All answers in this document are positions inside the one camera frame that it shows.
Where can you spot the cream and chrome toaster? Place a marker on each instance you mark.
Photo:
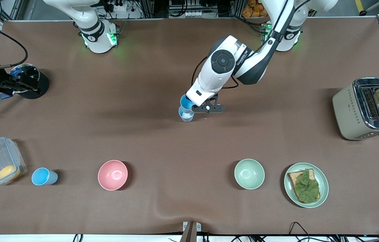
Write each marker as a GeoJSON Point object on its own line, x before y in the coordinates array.
{"type": "Point", "coordinates": [347, 114]}

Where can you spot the pink bowl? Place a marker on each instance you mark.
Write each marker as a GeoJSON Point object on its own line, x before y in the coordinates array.
{"type": "Point", "coordinates": [112, 174]}

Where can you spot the brown bread slice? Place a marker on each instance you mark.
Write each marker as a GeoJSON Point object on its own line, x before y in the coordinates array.
{"type": "Point", "coordinates": [293, 178]}

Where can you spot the blue cup holding white paper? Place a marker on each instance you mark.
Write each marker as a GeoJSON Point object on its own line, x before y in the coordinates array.
{"type": "Point", "coordinates": [186, 118]}

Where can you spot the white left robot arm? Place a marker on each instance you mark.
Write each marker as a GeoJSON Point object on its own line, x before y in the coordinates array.
{"type": "Point", "coordinates": [216, 77]}

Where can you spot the pale green bowl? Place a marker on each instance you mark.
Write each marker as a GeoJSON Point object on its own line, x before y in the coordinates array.
{"type": "Point", "coordinates": [249, 174]}

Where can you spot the bag of orange buns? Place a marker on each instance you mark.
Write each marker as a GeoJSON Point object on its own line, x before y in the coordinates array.
{"type": "Point", "coordinates": [253, 10]}

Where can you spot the grey metal camera mount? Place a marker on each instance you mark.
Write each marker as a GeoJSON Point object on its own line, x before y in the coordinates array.
{"type": "Point", "coordinates": [189, 233]}

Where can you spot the glass lid blue knob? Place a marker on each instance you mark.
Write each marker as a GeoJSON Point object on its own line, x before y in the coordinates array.
{"type": "Point", "coordinates": [32, 71]}

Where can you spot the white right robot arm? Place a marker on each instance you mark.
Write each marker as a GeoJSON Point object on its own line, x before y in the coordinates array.
{"type": "Point", "coordinates": [95, 30]}

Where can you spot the yellow round food piece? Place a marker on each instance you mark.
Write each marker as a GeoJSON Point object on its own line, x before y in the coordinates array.
{"type": "Point", "coordinates": [7, 172]}

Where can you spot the pale green plate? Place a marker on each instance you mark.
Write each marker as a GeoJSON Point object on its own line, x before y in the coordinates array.
{"type": "Point", "coordinates": [323, 181]}

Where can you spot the green lettuce leaf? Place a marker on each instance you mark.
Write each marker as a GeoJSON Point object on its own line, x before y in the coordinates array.
{"type": "Point", "coordinates": [307, 188]}

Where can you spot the small white power strip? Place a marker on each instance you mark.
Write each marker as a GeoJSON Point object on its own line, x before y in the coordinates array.
{"type": "Point", "coordinates": [194, 14]}

